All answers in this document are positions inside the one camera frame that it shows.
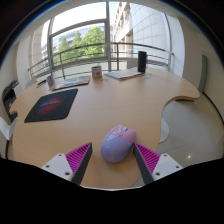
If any white round table base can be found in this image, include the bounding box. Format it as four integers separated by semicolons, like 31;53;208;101
159;117;171;144

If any large red and blue magazine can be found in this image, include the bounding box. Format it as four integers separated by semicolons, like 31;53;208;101
52;75;92;92

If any black cylindrical speaker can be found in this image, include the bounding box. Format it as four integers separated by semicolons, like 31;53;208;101
137;50;148;74

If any black printed mouse pad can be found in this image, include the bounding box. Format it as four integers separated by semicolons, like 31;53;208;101
23;88;79;124

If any metal balcony railing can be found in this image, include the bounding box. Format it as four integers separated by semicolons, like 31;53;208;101
27;41;175;80

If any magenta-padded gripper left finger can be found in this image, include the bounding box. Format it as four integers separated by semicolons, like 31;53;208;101
40;142;94;186

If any light illustrated booklet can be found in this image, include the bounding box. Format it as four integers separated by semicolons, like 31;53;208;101
104;68;144;81

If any pink and lilac computer mouse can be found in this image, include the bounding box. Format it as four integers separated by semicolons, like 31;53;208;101
100;124;137;164

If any black and white printer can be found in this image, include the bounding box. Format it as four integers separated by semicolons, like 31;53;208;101
1;79;22;123

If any white chair with wooden legs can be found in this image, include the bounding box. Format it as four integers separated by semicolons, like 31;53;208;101
0;116;18;142

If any printed white mug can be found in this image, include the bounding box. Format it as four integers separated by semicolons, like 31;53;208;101
91;65;103;79
46;73;56;91

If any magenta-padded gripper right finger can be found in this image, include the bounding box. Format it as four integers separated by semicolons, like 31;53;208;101
132;142;184;186

